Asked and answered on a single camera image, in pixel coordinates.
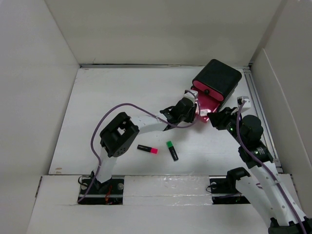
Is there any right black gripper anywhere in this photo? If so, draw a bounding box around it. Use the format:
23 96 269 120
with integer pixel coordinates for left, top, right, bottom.
206 106 246 145

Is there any black drawer cabinet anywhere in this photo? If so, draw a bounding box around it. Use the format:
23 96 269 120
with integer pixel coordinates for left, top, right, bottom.
191 59 242 106

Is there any white pink correction tape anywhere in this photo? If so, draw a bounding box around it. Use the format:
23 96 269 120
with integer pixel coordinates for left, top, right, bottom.
199 110 208 117

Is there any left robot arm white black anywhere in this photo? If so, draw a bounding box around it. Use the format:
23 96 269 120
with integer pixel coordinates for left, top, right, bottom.
91 97 198 194

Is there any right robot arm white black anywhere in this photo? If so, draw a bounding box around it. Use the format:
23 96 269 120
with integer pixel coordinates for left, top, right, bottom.
207 107 312 234

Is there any green highlighter black body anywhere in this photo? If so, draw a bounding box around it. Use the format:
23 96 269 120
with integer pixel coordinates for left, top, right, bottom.
166 141 179 161

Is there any pink highlighter black body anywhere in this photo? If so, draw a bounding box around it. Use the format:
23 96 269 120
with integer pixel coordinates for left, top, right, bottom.
137 144 158 155

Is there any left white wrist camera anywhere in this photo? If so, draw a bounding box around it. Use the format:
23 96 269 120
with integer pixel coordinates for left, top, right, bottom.
183 90 198 102

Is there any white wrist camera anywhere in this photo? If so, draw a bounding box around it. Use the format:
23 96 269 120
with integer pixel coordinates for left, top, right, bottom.
183 90 198 102
237 96 251 110

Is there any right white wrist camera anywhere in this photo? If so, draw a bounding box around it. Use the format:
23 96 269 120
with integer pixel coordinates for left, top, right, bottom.
237 96 251 110

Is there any aluminium rail right side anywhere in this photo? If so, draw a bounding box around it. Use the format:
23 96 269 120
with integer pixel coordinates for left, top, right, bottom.
243 67 284 174

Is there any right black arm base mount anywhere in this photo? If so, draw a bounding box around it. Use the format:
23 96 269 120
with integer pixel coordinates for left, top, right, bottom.
206 167 251 205

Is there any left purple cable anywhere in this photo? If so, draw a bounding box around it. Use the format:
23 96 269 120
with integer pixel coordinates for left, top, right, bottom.
78 90 201 203

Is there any purple cable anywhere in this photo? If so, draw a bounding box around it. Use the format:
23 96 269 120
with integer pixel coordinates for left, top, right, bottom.
235 102 308 234
78 90 201 203

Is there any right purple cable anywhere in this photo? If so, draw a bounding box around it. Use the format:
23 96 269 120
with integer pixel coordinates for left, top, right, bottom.
235 102 308 234

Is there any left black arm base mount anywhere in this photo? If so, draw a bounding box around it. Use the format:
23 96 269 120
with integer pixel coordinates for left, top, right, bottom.
78 176 124 205

